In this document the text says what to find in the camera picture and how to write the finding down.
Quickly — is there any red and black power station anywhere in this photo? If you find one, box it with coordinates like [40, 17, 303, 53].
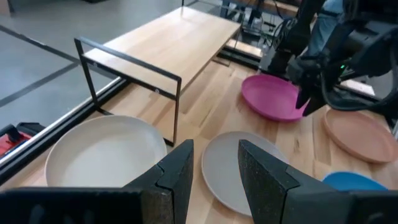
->
[0, 122, 46, 158]

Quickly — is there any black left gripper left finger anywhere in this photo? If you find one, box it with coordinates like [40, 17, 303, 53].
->
[0, 139, 195, 224]

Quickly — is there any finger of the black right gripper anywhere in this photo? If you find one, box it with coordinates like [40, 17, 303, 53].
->
[302, 93, 326, 118]
[295, 88, 312, 110]

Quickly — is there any blue plate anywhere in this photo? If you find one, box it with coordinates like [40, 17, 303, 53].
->
[322, 171, 389, 192]

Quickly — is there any wooden shelf with black frame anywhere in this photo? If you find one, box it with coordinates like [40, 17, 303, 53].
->
[73, 6, 243, 147]

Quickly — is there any grey plate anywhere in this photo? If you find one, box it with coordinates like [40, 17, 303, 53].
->
[201, 131, 290, 217]

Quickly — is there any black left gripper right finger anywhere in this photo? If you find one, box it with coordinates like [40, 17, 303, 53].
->
[238, 139, 398, 224]

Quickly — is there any terracotta plate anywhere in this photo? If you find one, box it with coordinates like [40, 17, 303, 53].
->
[322, 108, 398, 164]

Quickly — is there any person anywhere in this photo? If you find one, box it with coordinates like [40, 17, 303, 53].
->
[306, 0, 345, 57]

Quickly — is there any cream plate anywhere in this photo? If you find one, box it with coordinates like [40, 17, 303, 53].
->
[44, 114, 168, 188]

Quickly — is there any magenta plate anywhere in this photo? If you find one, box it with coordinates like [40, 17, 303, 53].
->
[241, 73, 308, 122]

